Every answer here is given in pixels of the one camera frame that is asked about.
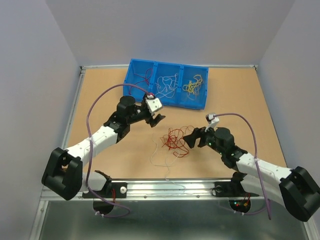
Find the blue three-compartment bin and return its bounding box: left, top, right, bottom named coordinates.
left=123, top=58, right=209, bottom=110

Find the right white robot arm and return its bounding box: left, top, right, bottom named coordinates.
left=183, top=127, right=320, bottom=222

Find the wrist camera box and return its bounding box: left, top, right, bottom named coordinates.
left=205, top=113, right=220, bottom=132
left=145, top=97, right=163, bottom=114

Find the red wire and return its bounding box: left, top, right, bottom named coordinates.
left=132, top=68, right=153, bottom=88

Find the wire bundle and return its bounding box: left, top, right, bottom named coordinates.
left=159, top=124, right=198, bottom=159

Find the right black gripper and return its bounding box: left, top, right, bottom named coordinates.
left=181, top=122, right=225, bottom=156

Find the aluminium rail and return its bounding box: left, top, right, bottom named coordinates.
left=47, top=66, right=82, bottom=162
left=39, top=177, right=308, bottom=201

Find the aluminium left rail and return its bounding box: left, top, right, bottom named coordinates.
left=47, top=66, right=82, bottom=162

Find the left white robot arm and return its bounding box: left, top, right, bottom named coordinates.
left=41, top=94, right=164, bottom=200

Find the aluminium front rail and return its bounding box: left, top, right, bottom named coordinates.
left=39, top=177, right=308, bottom=201

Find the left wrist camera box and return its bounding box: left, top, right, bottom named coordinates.
left=145, top=97, right=163, bottom=114

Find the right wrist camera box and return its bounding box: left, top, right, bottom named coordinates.
left=205, top=113, right=220, bottom=132

